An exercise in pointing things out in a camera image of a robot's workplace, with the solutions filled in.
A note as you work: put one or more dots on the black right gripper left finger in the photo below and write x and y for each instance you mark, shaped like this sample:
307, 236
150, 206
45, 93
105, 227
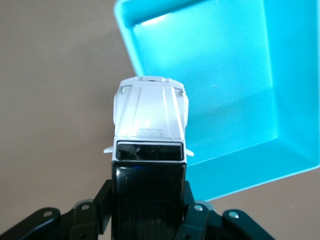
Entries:
100, 215

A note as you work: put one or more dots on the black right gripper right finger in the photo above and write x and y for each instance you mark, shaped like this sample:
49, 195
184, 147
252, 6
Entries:
195, 225

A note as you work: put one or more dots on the white jeep toy black roof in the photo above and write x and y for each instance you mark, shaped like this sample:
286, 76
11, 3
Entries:
150, 110

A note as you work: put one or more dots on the teal plastic storage bin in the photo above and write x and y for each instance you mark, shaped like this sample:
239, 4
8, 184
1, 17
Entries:
237, 87

